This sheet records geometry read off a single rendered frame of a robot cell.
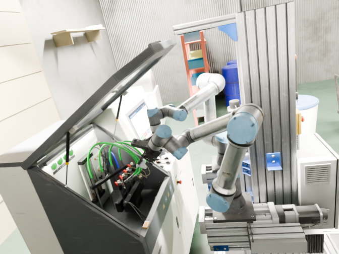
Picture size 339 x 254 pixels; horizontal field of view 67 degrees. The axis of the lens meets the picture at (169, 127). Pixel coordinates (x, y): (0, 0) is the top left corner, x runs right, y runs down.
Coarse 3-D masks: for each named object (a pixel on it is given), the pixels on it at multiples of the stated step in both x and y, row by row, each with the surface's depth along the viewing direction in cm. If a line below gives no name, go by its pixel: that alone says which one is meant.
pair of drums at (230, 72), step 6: (234, 60) 668; (228, 66) 600; (234, 66) 593; (222, 72) 600; (228, 72) 582; (234, 72) 575; (228, 78) 588; (234, 78) 580; (228, 84) 594; (234, 84) 586; (228, 90) 601; (234, 90) 591; (228, 96) 608; (234, 96) 597; (240, 96) 593; (228, 102) 616; (240, 102) 598
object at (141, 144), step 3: (132, 141) 142; (135, 141) 141; (138, 141) 142; (141, 141) 142; (144, 141) 142; (132, 144) 141; (135, 144) 140; (138, 144) 140; (141, 144) 140; (144, 144) 140; (147, 144) 140; (138, 147) 141; (141, 147) 140; (144, 147) 139; (147, 147) 138; (147, 150) 139
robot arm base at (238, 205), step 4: (240, 196) 136; (236, 200) 135; (240, 200) 137; (244, 200) 139; (232, 204) 136; (236, 204) 135; (240, 204) 138; (244, 204) 138; (232, 208) 136; (236, 208) 136; (240, 208) 136; (244, 208) 138; (224, 212) 138; (228, 212) 137; (232, 212) 136; (236, 212) 136; (240, 212) 136
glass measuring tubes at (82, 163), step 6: (84, 156) 184; (90, 156) 187; (78, 162) 178; (84, 162) 179; (90, 162) 191; (84, 168) 180; (90, 168) 188; (84, 174) 183; (96, 174) 194; (84, 180) 183; (90, 180) 189; (96, 180) 193; (90, 192) 188; (102, 192) 198; (90, 198) 189; (96, 198) 191
